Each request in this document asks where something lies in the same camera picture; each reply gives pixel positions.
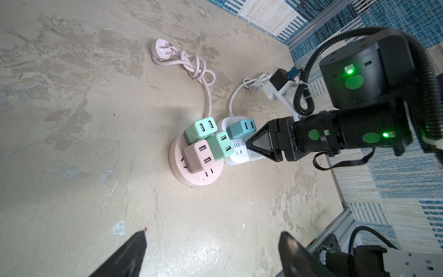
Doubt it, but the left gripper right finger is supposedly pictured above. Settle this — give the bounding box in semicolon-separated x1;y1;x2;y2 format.
278;232;335;277

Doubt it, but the pink round power strip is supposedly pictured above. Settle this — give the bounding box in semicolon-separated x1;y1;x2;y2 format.
169;134;224;187

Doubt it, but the green plug adapter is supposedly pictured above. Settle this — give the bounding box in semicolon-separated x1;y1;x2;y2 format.
206;130;234;161
183;117;218;145

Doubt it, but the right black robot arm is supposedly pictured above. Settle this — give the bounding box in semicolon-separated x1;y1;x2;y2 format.
246;27;443;162

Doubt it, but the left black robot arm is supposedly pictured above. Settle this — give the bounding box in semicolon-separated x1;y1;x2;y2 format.
92;226;443;277

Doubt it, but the pink plug adapter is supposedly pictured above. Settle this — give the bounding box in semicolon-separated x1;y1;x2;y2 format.
182;140;216;174

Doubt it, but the white power cable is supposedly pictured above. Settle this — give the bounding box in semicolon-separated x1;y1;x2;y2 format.
227;72;272;118

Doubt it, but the black corrugated cable hose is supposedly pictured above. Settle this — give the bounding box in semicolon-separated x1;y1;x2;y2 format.
293;27;443;139

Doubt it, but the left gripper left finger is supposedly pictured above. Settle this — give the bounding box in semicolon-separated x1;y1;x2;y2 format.
90;230;147;277

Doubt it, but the white square power strip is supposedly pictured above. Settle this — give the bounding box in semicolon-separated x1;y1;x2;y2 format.
217;117;264;166

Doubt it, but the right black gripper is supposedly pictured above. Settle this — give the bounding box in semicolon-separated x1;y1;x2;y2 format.
246;110;341;162

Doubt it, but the aluminium mounting rail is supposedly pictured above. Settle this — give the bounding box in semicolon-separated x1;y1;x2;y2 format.
306;208;357;257

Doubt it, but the teal plug adapter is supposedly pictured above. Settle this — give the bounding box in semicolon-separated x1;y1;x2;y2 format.
226;119;256;139

